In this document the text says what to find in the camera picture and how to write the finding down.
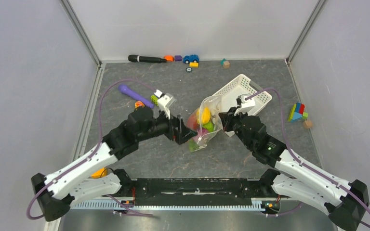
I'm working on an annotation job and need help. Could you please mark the orange toy piece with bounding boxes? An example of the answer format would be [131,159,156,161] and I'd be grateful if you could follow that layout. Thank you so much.
[163,55,175,62]

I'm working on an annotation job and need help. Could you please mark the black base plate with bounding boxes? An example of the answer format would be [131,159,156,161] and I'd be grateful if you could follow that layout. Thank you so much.
[101,178,291,207]

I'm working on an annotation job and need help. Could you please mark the green toy grapes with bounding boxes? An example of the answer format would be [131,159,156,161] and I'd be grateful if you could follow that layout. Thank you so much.
[188,140,200,153]

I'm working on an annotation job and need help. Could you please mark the yellow butterfly toy piece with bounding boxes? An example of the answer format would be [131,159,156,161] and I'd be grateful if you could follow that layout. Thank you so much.
[134,101,145,110]

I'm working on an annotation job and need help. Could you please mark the green toy lettuce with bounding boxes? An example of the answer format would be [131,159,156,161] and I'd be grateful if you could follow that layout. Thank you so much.
[202,121,214,132]

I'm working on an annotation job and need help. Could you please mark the white perforated plastic basket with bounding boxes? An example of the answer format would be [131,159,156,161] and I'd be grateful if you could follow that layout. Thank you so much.
[212,74,273,138]

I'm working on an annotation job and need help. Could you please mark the yellow toy brick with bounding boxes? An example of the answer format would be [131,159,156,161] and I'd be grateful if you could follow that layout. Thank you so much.
[189,62,199,68]

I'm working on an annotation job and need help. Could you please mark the purple toy microphone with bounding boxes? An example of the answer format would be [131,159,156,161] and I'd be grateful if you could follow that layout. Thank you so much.
[118,84,155,109]

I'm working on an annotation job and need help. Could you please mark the purple toy block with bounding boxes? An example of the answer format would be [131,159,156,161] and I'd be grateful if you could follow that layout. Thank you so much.
[174,55,182,62]

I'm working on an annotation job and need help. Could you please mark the blue toy car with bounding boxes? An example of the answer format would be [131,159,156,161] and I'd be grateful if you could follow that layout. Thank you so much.
[183,54,199,64]

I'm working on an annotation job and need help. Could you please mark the green blue white brick stack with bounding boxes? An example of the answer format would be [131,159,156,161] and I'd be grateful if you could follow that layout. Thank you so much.
[150,94,159,106]

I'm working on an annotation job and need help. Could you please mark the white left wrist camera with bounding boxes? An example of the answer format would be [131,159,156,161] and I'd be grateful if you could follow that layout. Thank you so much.
[154,90,176,119]

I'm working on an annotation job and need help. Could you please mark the white slotted cable duct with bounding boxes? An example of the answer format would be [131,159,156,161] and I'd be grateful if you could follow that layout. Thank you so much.
[71,198,265,212]

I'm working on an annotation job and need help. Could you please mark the black microphone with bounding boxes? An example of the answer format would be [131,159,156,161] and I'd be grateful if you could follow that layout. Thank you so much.
[128,54,167,64]

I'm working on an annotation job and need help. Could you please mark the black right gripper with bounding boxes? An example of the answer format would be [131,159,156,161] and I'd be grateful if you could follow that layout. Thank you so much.
[219,106,252,150]

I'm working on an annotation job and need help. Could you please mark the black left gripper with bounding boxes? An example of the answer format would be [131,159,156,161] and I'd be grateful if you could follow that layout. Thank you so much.
[137,105,198,144]

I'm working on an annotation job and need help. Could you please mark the light wooden cube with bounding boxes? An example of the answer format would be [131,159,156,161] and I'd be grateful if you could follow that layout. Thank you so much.
[303,119,313,129]

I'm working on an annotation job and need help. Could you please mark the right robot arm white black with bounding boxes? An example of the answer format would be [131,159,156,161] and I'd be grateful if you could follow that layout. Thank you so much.
[219,112,370,231]

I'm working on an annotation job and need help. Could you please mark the purple toy onion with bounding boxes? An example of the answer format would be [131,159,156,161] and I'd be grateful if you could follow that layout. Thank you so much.
[194,128,209,142]

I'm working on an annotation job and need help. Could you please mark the wooden toy cube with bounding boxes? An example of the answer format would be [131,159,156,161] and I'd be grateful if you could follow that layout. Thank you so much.
[222,61,230,69]

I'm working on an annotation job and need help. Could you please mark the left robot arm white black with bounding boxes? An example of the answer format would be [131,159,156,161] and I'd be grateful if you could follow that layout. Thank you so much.
[26,107,197,222]

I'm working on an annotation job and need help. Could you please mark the multicolour block stack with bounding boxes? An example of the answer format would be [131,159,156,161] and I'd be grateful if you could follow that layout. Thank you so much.
[288,102,308,122]

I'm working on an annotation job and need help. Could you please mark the clear zip top bag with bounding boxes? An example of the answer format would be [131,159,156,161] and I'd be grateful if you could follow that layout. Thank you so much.
[187,95,223,152]

